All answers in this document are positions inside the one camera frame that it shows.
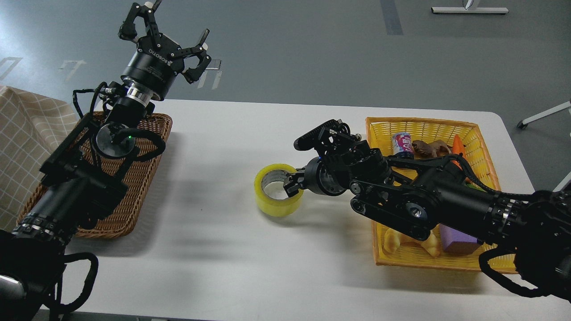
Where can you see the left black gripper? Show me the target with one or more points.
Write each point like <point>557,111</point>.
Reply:
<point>158,59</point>

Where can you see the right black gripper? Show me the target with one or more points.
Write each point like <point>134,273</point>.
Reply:
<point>315,177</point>

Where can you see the yellow tape roll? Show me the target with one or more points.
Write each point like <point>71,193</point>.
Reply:
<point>274,207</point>

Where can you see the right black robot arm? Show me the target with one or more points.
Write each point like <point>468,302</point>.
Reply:
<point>532,232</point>

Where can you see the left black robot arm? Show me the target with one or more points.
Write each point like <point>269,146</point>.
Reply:
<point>36,273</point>

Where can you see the toy croissant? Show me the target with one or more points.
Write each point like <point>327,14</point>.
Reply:
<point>393,240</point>

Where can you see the small drink can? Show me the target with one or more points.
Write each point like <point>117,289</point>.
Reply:
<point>402,145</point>

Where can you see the brown wicker basket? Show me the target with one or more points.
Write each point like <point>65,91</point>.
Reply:
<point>138,169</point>

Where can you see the brown toy animal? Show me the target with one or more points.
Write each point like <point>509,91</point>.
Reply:
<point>434,149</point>

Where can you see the beige checkered cloth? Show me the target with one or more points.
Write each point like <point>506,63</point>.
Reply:
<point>31,127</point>

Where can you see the orange toy carrot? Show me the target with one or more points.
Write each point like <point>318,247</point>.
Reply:
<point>458,146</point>

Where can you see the purple foam block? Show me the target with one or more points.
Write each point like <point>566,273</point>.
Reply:
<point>457,242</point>

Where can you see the yellow plastic basket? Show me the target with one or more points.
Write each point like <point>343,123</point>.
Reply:
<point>379,133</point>

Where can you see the white stand base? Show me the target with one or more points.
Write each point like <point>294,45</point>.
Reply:
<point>470,7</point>

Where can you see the white wheeled stand leg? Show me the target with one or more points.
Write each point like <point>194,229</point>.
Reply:
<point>565,106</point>

